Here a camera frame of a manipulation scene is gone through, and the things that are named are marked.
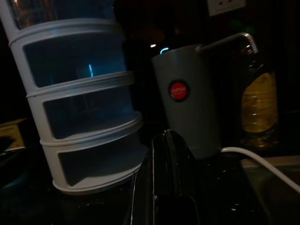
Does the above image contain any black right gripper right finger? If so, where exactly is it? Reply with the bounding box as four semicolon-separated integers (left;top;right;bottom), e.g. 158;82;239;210
165;128;213;225

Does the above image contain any white hose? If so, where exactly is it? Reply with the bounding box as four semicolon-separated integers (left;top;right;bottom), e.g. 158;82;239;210
221;147;300;192

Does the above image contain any white wall socket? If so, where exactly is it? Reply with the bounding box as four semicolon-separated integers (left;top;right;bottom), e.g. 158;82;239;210
207;0;247;17

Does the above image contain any grey water purifier red sticker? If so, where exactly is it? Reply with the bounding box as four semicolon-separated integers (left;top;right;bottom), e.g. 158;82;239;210
150;32;259;160

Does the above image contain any stainless steel sink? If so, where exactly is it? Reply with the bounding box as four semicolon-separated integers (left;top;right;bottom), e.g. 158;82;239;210
240;156;300;225

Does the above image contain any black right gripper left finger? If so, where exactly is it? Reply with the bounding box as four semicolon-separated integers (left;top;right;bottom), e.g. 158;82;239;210
129;130;182;225

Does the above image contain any yellow dish soap bottle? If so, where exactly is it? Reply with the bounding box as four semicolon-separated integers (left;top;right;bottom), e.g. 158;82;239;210
238;44;280;149

